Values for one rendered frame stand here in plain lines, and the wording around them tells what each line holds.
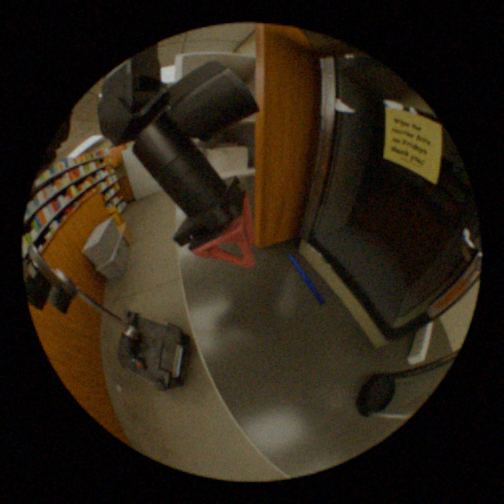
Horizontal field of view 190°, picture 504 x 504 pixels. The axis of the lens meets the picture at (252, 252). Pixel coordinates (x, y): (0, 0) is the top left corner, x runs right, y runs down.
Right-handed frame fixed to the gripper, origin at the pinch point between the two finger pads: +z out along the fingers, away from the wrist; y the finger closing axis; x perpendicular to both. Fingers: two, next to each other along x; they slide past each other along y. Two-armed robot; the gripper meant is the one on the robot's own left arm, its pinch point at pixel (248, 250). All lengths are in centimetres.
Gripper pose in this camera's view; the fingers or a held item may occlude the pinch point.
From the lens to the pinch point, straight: 20.2
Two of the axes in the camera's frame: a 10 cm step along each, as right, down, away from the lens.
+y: 0.4, -7.2, 6.9
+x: -8.6, 3.2, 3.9
